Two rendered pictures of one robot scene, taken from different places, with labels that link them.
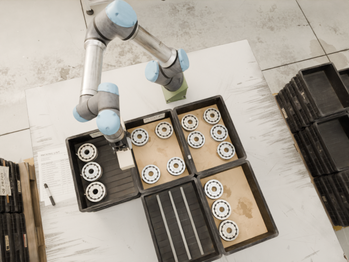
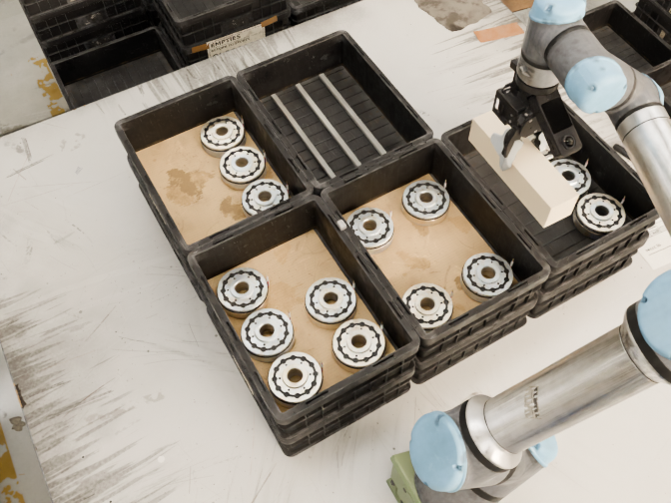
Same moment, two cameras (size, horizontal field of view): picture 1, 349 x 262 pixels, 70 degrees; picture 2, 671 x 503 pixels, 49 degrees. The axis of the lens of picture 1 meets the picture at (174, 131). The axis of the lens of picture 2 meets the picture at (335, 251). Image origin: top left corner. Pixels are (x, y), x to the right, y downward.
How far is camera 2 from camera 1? 113 cm
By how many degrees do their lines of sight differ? 51
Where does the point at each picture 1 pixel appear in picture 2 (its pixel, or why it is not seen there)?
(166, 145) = (406, 278)
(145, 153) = (456, 248)
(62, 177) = not seen: hidden behind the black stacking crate
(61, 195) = not seen: hidden behind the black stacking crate
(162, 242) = (358, 100)
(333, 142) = not seen: outside the picture
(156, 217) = (384, 134)
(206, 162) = (291, 258)
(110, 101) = (574, 42)
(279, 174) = (82, 312)
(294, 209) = (51, 242)
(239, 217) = (199, 167)
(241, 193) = (193, 211)
